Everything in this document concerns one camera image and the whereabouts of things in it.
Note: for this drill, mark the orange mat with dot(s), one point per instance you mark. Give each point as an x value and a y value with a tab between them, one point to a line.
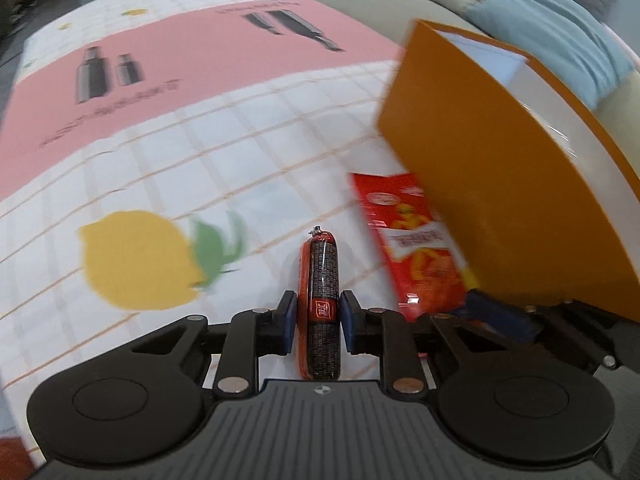
10	460

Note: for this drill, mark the grey sofa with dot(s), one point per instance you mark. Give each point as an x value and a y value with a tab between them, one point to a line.
380	0

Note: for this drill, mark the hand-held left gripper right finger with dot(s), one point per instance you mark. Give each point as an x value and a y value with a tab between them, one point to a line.
347	325

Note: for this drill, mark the light blue cushion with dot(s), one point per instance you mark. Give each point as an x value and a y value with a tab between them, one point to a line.
560	30

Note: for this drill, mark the red black sausage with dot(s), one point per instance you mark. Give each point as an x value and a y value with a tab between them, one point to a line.
320	285

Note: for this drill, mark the pink white printed tablecloth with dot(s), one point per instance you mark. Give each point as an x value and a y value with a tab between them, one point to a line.
200	160

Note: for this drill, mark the red snack packet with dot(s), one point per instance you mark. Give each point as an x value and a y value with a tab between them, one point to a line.
415	240

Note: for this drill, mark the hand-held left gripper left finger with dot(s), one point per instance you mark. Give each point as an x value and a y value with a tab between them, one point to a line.
287	322

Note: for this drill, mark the orange cardboard box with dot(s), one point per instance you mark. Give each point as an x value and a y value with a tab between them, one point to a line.
500	160

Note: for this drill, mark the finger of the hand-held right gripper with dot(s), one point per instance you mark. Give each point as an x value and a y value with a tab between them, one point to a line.
590	335
500	317

